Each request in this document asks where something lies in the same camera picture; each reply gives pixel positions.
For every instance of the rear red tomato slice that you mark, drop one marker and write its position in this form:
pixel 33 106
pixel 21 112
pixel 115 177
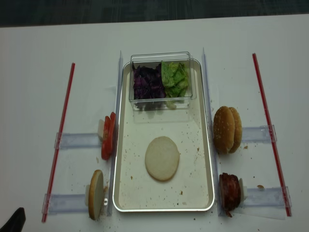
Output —
pixel 112 125

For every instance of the red tomato slice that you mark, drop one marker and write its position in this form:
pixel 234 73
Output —
pixel 105 148
pixel 112 125

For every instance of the green lettuce pile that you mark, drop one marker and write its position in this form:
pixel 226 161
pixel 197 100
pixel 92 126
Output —
pixel 174 79

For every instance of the front red tomato slice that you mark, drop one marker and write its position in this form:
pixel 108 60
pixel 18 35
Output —
pixel 105 148

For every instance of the white tomato pusher block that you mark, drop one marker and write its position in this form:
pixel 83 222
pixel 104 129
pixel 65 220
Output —
pixel 101 130

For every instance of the brown meat patty stack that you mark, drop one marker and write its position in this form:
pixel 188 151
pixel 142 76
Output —
pixel 230 192

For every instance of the purple shredded cabbage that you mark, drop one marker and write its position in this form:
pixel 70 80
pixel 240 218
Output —
pixel 148 83

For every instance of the clear plastic container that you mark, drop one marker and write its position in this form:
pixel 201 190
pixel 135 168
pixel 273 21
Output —
pixel 151 61

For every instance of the bottom bun slice on tray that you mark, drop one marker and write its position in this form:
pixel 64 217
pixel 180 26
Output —
pixel 162 158

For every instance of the silver metal tray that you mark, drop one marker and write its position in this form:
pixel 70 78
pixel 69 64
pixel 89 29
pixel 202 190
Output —
pixel 191 188

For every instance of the front sesame bun top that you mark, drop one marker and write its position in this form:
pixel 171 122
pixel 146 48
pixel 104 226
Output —
pixel 223 130

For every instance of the sesame bun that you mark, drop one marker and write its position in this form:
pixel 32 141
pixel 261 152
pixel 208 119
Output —
pixel 223 130
pixel 238 130

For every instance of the rear sesame bun top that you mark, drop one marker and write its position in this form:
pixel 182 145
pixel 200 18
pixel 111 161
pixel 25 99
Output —
pixel 238 130

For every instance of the upright bun slice left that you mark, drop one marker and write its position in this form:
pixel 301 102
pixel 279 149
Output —
pixel 96 194

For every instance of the left red strip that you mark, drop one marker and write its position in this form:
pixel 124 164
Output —
pixel 61 126

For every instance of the red strip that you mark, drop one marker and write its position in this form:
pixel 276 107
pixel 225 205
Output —
pixel 61 126
pixel 274 145

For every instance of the white patty pusher block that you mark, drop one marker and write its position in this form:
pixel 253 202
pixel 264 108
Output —
pixel 243 191

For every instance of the right red strip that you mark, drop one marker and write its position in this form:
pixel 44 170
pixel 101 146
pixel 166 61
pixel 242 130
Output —
pixel 274 145

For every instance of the black object bottom left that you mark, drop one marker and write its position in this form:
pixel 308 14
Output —
pixel 15 222

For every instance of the clear vertical rail right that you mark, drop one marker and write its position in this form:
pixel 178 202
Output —
pixel 209 119

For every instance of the clear vertical rail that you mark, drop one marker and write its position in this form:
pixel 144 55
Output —
pixel 116 131
pixel 209 119

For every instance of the clear vertical rail left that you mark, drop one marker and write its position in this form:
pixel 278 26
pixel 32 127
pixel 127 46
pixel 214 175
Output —
pixel 116 131

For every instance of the clear rail upper left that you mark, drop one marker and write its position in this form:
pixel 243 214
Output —
pixel 76 140

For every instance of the clear rail upper right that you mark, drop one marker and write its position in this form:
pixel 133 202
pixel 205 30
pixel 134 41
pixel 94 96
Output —
pixel 262 134

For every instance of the clear rail lower left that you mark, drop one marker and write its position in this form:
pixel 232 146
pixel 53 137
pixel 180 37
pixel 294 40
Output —
pixel 64 203

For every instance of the clear rail lower right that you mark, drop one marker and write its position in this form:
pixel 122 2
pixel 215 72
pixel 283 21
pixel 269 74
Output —
pixel 267 197

